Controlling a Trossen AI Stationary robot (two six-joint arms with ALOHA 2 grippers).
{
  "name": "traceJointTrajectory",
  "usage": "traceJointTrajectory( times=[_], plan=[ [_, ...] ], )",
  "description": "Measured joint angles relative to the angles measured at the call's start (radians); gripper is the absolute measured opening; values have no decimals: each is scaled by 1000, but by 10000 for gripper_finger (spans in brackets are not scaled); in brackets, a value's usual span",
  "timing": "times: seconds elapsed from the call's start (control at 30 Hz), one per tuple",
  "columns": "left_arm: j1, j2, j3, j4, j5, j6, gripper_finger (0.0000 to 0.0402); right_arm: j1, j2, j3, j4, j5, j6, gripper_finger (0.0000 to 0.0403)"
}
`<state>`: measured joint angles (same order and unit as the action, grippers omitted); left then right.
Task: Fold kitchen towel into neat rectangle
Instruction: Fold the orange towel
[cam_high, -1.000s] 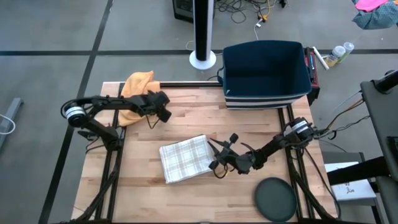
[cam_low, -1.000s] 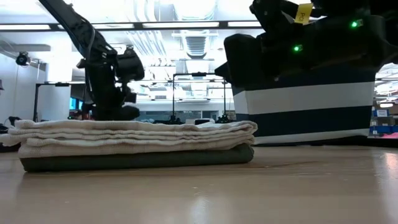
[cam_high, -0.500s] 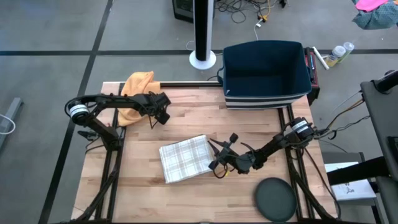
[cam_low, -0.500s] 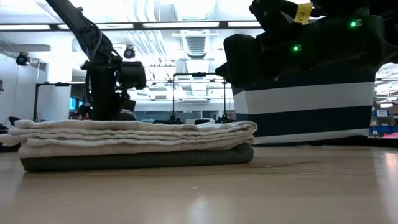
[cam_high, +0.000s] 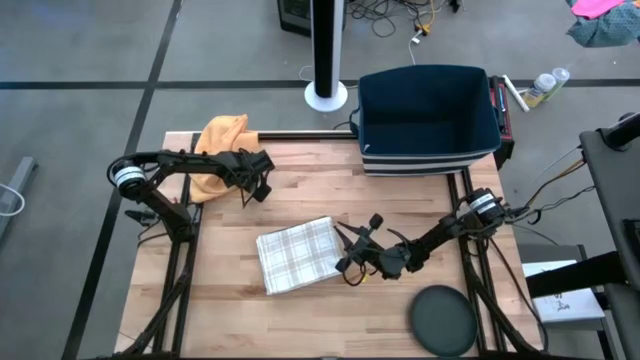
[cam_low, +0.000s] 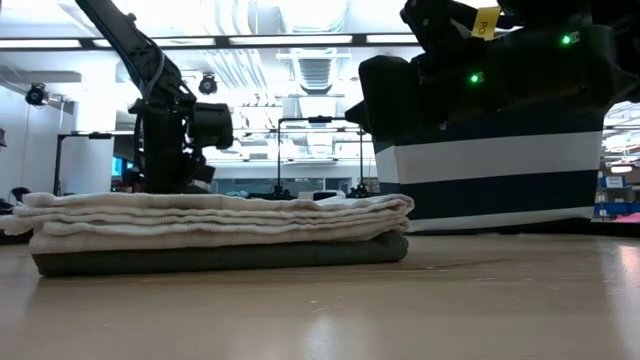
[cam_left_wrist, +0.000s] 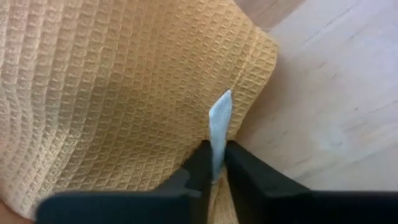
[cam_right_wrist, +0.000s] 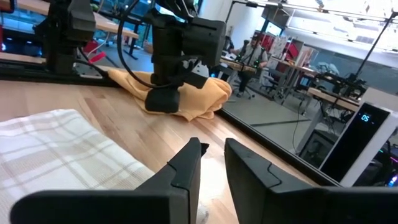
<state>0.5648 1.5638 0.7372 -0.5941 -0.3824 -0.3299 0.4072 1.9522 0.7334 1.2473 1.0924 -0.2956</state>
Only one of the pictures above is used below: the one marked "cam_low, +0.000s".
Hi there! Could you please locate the blue white sign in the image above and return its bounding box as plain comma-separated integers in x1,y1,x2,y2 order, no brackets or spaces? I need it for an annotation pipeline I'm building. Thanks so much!
597,174,626,190

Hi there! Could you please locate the white ceiling vent duct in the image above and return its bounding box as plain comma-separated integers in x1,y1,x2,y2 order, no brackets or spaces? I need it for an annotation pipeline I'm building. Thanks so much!
114,58,204,132

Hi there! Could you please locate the black cable on table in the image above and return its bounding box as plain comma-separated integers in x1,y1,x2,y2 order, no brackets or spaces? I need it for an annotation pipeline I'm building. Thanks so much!
0,186,34,246

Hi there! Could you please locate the navy white striped fabric bin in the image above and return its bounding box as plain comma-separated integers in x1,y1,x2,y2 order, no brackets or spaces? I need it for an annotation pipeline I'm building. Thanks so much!
372,107,607,235

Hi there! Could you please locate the grey kitchen towel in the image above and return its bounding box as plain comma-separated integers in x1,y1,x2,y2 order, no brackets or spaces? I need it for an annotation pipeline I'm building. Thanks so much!
30,229,411,278

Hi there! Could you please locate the blue lit screen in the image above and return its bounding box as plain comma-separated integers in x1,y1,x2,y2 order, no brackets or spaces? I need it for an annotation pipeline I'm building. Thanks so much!
111,156,137,178

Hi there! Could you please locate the yellow cable label tag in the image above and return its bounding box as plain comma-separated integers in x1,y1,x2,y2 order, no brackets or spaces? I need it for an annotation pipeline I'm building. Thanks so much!
470,5,502,42

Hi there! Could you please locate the silver ribbed ceiling duct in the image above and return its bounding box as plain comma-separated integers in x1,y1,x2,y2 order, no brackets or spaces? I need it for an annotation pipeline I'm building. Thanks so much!
297,55,335,96

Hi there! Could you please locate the white cloth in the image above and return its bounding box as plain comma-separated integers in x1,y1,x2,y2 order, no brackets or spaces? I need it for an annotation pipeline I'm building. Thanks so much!
0,192,416,255

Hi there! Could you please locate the white device blue display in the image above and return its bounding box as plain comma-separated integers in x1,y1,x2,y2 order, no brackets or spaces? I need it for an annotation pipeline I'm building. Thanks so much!
299,189,347,202

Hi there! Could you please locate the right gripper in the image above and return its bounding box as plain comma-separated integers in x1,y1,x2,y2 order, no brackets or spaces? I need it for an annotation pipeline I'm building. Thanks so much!
344,0,532,145

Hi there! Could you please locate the black background table frame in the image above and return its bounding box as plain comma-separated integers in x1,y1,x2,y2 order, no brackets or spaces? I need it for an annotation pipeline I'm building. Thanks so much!
53,130,147,197

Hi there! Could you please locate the blue plastic bin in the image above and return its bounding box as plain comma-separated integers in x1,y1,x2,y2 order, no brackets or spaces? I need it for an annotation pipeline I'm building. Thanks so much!
593,201,640,217

